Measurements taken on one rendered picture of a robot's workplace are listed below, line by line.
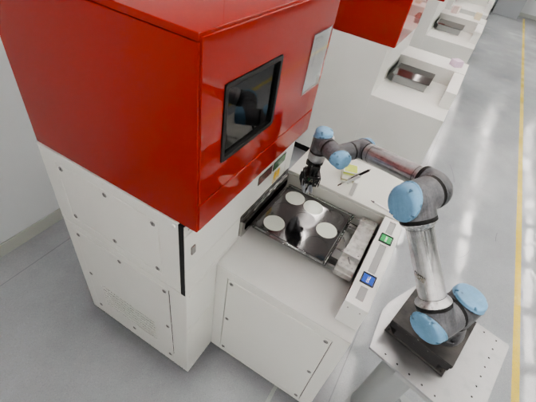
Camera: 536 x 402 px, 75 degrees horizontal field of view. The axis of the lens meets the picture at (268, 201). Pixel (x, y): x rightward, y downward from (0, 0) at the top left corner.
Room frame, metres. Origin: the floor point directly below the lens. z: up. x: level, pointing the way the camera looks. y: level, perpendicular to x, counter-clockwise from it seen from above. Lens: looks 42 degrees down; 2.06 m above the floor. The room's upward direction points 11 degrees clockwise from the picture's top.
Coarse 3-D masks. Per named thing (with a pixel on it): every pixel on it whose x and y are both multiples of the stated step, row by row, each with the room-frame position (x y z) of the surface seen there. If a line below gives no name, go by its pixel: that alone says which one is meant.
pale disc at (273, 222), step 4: (268, 216) 1.17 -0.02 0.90; (272, 216) 1.17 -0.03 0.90; (276, 216) 1.18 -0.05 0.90; (264, 220) 1.14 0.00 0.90; (268, 220) 1.14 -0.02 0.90; (272, 220) 1.15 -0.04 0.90; (276, 220) 1.15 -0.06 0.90; (280, 220) 1.16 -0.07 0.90; (264, 224) 1.11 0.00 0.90; (268, 224) 1.12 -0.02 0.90; (272, 224) 1.12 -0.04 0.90; (276, 224) 1.13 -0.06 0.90; (280, 224) 1.13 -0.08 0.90; (284, 224) 1.14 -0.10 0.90; (268, 228) 1.09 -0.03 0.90; (272, 228) 1.10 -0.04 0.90; (276, 228) 1.10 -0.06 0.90; (280, 228) 1.11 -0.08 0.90
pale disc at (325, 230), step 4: (320, 224) 1.18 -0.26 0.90; (324, 224) 1.19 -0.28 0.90; (328, 224) 1.19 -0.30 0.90; (316, 228) 1.15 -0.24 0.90; (320, 228) 1.16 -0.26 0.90; (324, 228) 1.16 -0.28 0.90; (328, 228) 1.17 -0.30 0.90; (332, 228) 1.17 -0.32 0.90; (320, 232) 1.13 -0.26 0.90; (324, 232) 1.14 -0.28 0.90; (328, 232) 1.14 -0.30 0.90; (332, 232) 1.15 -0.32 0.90; (336, 232) 1.15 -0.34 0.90; (324, 236) 1.11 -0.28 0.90; (328, 236) 1.12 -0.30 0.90; (332, 236) 1.12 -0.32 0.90
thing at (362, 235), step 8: (360, 224) 1.26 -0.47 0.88; (360, 232) 1.20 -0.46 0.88; (368, 232) 1.22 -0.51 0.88; (352, 240) 1.14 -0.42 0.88; (360, 240) 1.15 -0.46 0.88; (368, 240) 1.16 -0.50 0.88; (352, 248) 1.09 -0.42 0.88; (360, 248) 1.10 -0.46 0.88; (352, 264) 1.00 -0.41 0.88; (336, 272) 0.95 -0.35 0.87
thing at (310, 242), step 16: (272, 208) 1.23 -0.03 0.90; (288, 208) 1.25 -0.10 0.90; (256, 224) 1.10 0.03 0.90; (288, 224) 1.14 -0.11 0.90; (304, 224) 1.16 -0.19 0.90; (336, 224) 1.21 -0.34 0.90; (288, 240) 1.05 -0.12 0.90; (304, 240) 1.07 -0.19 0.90; (320, 240) 1.09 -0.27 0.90; (320, 256) 0.99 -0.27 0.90
